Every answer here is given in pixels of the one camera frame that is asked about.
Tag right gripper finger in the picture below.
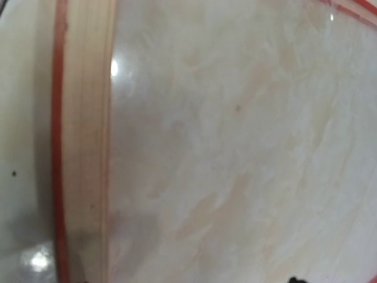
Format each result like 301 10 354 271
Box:
287 277 307 283

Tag wooden red photo frame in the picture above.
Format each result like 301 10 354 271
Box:
51 0 377 283

